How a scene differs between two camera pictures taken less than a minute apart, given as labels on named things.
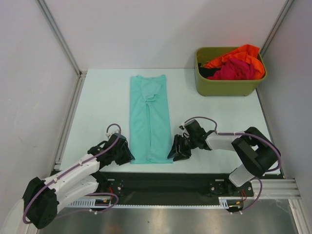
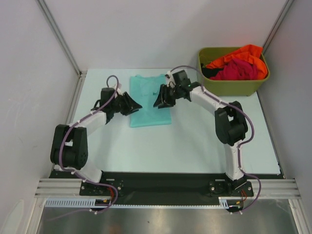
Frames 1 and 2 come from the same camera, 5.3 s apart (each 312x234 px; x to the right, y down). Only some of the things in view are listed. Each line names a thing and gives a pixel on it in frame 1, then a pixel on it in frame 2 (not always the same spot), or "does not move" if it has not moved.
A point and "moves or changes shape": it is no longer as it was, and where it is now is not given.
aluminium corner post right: x=287 y=5 does not move
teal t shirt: x=149 y=125 moves or changes shape
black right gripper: x=185 y=145 to x=168 y=93
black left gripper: x=127 y=157 to x=127 y=101
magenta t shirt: x=234 y=69 does not move
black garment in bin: x=206 y=72 does not move
